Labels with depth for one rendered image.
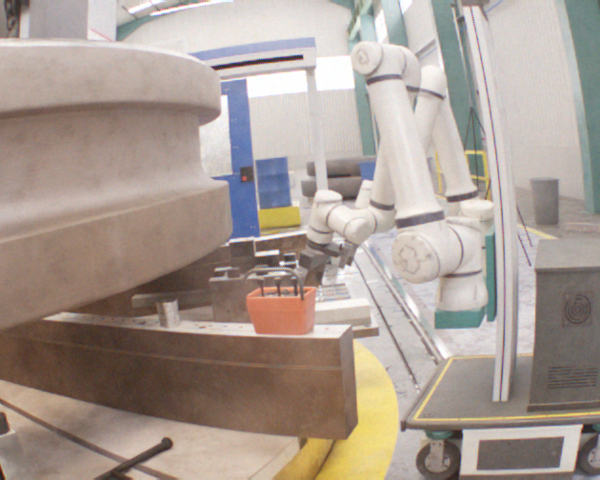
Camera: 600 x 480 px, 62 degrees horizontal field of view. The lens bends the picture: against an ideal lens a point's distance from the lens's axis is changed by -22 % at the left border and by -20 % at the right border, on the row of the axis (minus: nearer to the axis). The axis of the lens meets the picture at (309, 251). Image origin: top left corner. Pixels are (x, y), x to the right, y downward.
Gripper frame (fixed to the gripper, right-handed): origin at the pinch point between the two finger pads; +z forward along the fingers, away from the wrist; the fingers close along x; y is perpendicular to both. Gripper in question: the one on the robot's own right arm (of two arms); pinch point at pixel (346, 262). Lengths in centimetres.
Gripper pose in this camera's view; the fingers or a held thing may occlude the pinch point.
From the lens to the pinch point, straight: 252.1
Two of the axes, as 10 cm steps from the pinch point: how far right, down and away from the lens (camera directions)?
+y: 9.1, 3.5, -2.2
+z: -3.3, 9.3, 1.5
